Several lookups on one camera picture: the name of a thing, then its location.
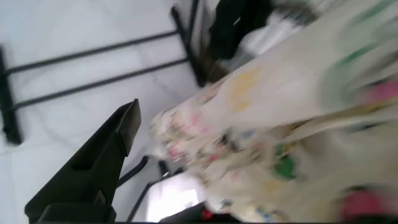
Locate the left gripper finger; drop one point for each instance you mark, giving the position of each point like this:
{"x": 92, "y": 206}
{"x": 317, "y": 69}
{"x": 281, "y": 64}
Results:
{"x": 87, "y": 180}

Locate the cream printed garment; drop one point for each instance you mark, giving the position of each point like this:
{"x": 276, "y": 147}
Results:
{"x": 280, "y": 93}

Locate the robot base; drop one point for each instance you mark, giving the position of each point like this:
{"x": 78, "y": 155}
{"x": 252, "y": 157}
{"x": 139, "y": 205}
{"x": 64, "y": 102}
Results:
{"x": 171, "y": 199}

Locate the black clothes rack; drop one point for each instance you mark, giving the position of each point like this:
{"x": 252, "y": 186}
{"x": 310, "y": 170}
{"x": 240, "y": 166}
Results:
{"x": 9, "y": 118}

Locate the black garment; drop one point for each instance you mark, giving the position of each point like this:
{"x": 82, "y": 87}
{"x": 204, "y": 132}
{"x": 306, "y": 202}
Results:
{"x": 230, "y": 31}

